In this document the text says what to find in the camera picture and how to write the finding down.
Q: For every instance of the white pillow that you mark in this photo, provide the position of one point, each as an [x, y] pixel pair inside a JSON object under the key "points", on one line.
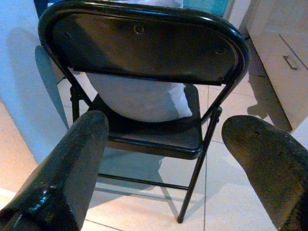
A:
{"points": [[139, 101]]}

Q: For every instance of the teal panel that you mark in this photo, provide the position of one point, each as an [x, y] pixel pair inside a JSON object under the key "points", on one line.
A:
{"points": [[204, 6]]}

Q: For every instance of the black metal folding chair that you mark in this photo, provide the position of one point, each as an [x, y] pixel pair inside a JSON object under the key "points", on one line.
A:
{"points": [[144, 50]]}

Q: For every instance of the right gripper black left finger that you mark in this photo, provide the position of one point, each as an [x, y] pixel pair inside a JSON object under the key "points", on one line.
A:
{"points": [[60, 168]]}

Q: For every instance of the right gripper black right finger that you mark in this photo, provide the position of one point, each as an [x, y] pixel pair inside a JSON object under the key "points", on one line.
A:
{"points": [[269, 156]]}

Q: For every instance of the white cabinet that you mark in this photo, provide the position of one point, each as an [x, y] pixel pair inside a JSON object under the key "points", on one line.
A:
{"points": [[276, 77]]}

